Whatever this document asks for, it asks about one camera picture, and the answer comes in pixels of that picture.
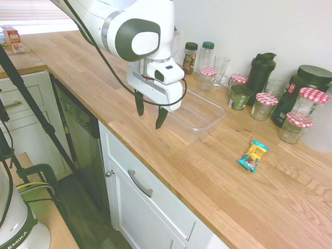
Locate yellow teal protein bar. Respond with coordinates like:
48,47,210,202
237,139,270,172

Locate black tripod pole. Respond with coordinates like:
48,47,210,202
0,44,104,211

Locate small green tin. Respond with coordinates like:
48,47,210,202
228,85,254,111

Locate black shaker bottle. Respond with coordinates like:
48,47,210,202
245,52,278,106

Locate large black protein tub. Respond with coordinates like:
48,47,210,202
271,64,332,129

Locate white window blind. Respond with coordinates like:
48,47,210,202
0,0,76,27

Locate clear drinking glass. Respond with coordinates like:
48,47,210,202
264,78,286,104

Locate white drawer cabinet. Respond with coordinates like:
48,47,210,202
0,70,75,181

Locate black camera stand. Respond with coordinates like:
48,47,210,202
0,98,30,185

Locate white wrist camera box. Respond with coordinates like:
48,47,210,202
146,58,186,86

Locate black steel dishwasher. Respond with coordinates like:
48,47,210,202
50,74,111,211

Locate dark jar green label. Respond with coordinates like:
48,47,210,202
183,41,199,75

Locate clear plastic container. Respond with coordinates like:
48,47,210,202
144,87,226,144

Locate tall clear glass mug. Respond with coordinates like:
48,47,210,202
210,55,231,90

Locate white cabinet under counter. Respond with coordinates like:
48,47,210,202
98,119,230,249

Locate orange white carton box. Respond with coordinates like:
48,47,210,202
1,26,21,44

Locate glass jar red checkered lid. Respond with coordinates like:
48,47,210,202
278,113,314,145
228,73,249,96
197,66,217,92
288,87,330,123
250,92,279,122

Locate dark green clamp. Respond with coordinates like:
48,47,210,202
15,162,59,196

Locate wooden robot mounting board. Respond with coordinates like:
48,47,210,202
0,152,80,249

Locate clear bottle green lid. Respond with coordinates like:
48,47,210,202
197,41,216,78

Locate white Franka robot base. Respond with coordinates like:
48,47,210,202
0,167,52,249

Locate silver bar drawer handle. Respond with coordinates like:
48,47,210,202
3,100,23,110
127,169,154,199

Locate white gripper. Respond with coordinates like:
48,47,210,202
126,61,184,130

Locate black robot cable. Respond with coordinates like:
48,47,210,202
62,0,187,107

